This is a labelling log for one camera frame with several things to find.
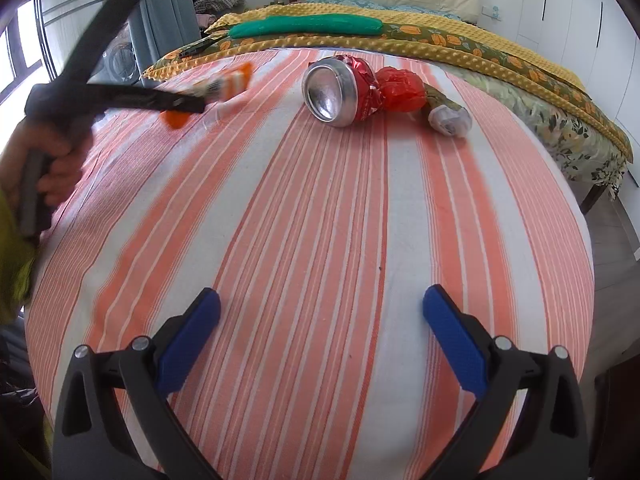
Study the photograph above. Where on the green folded cloth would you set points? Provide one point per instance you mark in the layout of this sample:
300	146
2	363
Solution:
300	25

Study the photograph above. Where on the pale floral bedsheet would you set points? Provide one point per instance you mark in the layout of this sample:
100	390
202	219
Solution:
575	135

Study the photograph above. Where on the person's left hand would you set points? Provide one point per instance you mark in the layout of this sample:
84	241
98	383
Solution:
65	160

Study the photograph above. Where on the black remote control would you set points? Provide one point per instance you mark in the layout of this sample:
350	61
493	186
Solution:
195	50

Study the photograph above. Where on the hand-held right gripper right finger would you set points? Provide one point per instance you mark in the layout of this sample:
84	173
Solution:
452	340

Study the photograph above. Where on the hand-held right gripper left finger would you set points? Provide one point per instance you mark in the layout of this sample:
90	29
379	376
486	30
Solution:
192	335

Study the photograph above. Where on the orange striped tablecloth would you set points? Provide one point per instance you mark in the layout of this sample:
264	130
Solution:
300	235

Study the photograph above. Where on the blue grey curtain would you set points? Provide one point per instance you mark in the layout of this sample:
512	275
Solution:
160	0

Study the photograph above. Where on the red plastic bag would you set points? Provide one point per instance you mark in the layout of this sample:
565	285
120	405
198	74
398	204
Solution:
400	90

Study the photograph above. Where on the wooden bed leg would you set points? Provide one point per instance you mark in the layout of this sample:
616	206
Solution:
590	197

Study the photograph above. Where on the white wardrobe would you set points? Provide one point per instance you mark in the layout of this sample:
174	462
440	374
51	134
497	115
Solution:
560	0

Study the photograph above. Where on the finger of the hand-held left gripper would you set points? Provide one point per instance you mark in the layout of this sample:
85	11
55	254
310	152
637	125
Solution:
145	100
100	40

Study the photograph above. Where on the orange white snack packet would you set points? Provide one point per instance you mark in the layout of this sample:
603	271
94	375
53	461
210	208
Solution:
235	80

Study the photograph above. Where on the crushed red soda can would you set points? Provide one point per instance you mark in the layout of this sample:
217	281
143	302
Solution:
335	92

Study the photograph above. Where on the yellow floral trim blanket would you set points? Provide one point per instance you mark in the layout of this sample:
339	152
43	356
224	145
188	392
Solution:
500	40

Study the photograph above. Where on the blue patterned pillow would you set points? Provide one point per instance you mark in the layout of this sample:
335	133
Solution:
350	0

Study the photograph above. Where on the person's left forearm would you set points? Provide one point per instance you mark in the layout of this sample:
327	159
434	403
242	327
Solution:
10	260

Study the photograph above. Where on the olive label small bottle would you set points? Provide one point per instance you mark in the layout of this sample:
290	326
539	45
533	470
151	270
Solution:
450	117

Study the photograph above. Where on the white wall socket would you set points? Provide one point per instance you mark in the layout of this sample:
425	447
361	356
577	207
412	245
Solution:
492	12

